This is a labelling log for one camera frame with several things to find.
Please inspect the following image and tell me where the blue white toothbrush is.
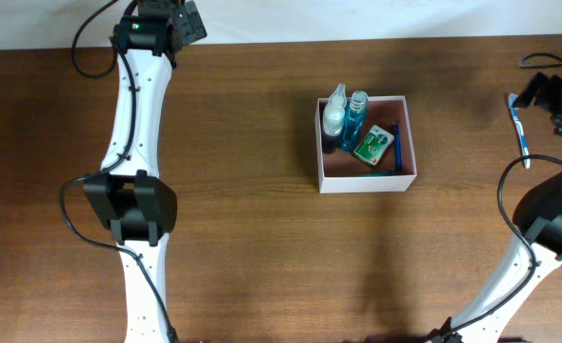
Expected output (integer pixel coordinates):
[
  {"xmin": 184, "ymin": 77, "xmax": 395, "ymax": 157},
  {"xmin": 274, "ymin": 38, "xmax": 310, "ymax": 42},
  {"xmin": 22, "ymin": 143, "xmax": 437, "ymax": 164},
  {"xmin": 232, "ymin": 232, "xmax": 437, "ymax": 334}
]
[{"xmin": 507, "ymin": 93, "xmax": 530, "ymax": 156}]

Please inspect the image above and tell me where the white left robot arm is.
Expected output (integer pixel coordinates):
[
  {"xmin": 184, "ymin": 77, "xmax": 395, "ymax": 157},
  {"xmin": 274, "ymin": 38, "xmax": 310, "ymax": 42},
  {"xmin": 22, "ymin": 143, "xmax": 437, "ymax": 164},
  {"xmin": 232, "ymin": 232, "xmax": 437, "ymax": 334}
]
[{"xmin": 81, "ymin": 1, "xmax": 207, "ymax": 342}]

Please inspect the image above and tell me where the white cardboard box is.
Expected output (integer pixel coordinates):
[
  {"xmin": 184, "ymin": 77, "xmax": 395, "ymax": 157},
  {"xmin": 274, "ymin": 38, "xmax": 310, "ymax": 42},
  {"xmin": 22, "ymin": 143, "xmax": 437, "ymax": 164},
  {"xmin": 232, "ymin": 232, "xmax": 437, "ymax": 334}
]
[{"xmin": 314, "ymin": 95, "xmax": 417, "ymax": 193}]

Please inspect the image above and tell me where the green white soap bar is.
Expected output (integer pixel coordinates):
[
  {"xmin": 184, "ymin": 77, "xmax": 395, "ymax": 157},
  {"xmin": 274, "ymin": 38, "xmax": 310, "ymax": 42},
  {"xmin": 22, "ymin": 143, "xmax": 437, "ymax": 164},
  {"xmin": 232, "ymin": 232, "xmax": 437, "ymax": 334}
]
[{"xmin": 352, "ymin": 125, "xmax": 395, "ymax": 168}]

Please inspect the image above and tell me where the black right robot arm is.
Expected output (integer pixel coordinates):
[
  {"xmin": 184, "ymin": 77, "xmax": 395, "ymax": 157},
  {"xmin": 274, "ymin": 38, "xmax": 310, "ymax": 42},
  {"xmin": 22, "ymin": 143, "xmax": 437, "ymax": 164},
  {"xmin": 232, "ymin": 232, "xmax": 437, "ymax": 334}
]
[{"xmin": 426, "ymin": 54, "xmax": 562, "ymax": 343}]

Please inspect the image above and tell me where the blue mouthwash bottle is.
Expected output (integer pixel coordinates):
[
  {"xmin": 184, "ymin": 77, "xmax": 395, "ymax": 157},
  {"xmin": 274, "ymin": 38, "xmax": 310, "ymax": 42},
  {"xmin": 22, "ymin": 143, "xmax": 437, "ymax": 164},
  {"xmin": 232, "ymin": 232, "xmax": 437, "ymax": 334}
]
[{"xmin": 339, "ymin": 91, "xmax": 368, "ymax": 151}]

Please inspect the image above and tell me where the blue disposable razor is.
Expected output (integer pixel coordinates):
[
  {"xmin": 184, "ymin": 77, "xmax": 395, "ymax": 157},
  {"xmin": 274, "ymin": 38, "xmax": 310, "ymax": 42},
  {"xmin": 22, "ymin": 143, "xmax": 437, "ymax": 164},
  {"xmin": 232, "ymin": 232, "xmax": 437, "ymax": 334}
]
[{"xmin": 391, "ymin": 121, "xmax": 402, "ymax": 173}]

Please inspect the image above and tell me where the clear bottle purple liquid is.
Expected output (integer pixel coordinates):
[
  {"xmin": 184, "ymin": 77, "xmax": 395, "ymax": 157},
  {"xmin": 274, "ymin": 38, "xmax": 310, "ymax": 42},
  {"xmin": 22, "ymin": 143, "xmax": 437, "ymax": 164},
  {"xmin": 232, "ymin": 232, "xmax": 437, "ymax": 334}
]
[{"xmin": 321, "ymin": 84, "xmax": 347, "ymax": 154}]

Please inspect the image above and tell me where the green red toothpaste tube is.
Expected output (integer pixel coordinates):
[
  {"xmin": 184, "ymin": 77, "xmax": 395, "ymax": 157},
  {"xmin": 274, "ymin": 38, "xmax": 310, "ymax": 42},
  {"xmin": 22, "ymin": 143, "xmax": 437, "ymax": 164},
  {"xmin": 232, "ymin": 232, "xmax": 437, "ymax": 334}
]
[{"xmin": 355, "ymin": 170, "xmax": 397, "ymax": 177}]

